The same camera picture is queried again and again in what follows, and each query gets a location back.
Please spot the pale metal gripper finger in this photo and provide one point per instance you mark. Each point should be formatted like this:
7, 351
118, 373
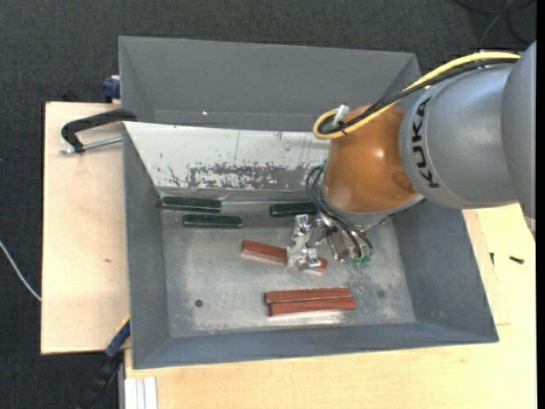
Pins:
307, 260
300, 230

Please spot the dark green flat block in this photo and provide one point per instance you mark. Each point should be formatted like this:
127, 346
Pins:
191, 203
293, 209
213, 221

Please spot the red-brown flat block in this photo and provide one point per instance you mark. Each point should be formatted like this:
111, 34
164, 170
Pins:
313, 307
306, 294
264, 251

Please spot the grey metal bin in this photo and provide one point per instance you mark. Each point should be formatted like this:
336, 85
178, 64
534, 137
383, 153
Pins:
264, 79

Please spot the small black screw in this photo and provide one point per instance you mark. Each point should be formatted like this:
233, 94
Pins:
517, 260

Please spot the pale wood board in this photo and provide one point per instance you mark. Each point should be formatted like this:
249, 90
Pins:
81, 237

